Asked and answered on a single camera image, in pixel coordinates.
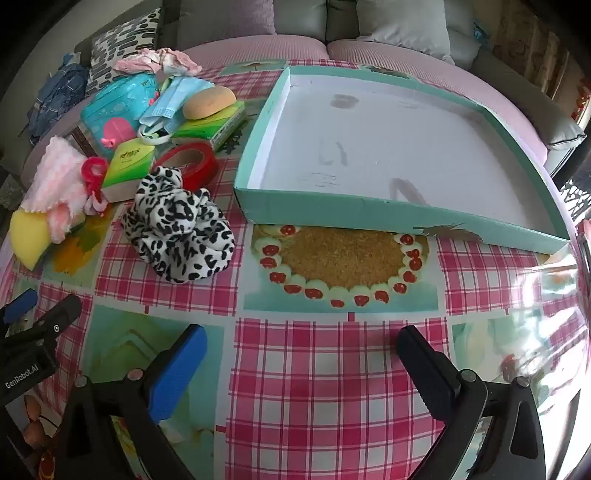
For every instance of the teal cardboard box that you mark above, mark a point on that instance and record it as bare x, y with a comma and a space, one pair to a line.
369, 138

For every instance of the white pillow with dark dashes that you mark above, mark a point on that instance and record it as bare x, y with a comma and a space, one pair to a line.
122, 39

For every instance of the tan round sponge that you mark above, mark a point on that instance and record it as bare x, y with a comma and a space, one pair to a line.
210, 102

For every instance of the grey sofa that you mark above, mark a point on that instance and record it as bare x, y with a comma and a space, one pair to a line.
508, 78

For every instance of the blue face mask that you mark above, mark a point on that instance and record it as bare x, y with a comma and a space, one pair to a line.
168, 104

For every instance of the red tape roll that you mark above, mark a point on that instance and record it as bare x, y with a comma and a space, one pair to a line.
205, 166

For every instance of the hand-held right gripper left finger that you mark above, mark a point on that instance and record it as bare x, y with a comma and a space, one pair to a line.
178, 369

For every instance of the teal wet wipes pack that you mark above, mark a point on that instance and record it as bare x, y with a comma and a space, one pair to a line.
115, 110

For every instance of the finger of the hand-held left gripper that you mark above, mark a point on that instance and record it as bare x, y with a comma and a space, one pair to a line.
19, 307
60, 318

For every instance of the red hanging ornament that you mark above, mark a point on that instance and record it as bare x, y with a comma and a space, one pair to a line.
583, 99

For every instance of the green tissue packet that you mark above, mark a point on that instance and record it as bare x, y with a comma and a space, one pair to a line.
129, 161

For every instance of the pink fluffy towel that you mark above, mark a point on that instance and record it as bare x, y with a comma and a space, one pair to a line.
55, 180

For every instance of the small teal cloth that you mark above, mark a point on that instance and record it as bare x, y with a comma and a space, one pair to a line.
481, 33

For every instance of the brown patterned curtain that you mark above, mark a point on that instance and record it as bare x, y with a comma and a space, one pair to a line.
531, 41

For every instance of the lime green cloth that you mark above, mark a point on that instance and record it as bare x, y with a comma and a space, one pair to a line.
217, 124

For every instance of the blue denim clothing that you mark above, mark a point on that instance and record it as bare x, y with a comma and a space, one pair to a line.
57, 92

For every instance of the pink floral cloth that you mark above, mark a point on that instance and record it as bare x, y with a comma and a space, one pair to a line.
152, 62

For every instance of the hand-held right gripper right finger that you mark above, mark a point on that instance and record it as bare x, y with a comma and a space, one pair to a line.
422, 369

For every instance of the yellow sponge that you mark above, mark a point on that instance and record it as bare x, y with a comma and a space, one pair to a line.
27, 237

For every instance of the leopard print cloth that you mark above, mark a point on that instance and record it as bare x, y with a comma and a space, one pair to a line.
180, 226

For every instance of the red pink pipe cleaners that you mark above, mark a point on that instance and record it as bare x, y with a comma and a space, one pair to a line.
92, 168

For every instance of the grey pillow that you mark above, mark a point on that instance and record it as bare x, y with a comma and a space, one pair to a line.
406, 23

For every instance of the purple pillow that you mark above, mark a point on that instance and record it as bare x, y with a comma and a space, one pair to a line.
226, 16

